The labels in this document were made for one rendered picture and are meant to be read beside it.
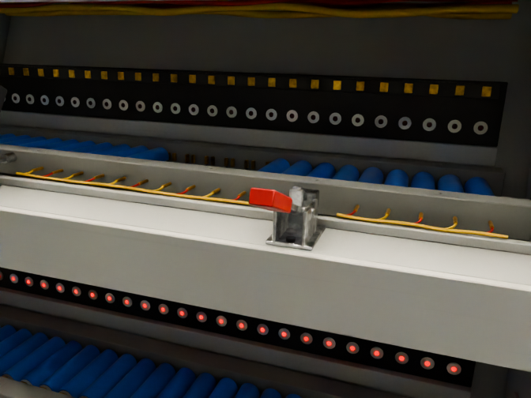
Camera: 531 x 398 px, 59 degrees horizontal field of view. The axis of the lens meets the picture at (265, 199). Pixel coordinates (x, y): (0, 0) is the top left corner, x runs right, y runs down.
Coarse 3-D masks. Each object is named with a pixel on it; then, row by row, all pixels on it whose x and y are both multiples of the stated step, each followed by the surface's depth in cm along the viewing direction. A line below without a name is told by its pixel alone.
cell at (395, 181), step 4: (392, 172) 39; (396, 172) 38; (400, 172) 38; (404, 172) 39; (388, 176) 38; (392, 176) 37; (396, 176) 37; (400, 176) 37; (404, 176) 38; (408, 176) 39; (388, 180) 36; (392, 180) 36; (396, 180) 36; (400, 180) 36; (404, 180) 37; (408, 180) 39; (384, 184) 36; (388, 184) 35; (392, 184) 34; (396, 184) 34; (400, 184) 35; (404, 184) 36; (408, 184) 38
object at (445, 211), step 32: (32, 160) 40; (64, 160) 39; (96, 160) 38; (128, 160) 38; (160, 192) 35; (192, 192) 36; (224, 192) 35; (288, 192) 33; (320, 192) 33; (352, 192) 32; (384, 192) 31; (416, 192) 31; (448, 192) 31; (416, 224) 29; (448, 224) 30; (480, 224) 30; (512, 224) 29
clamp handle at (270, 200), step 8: (256, 192) 22; (264, 192) 21; (272, 192) 21; (296, 192) 28; (256, 200) 22; (264, 200) 21; (272, 200) 21; (280, 200) 22; (288, 200) 24; (296, 200) 28; (264, 208) 24; (272, 208) 23; (280, 208) 23; (288, 208) 24; (296, 208) 26
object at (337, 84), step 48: (48, 96) 53; (96, 96) 51; (144, 96) 49; (192, 96) 47; (240, 96) 46; (288, 96) 44; (336, 96) 43; (384, 96) 42; (432, 96) 40; (480, 96) 39; (480, 144) 40
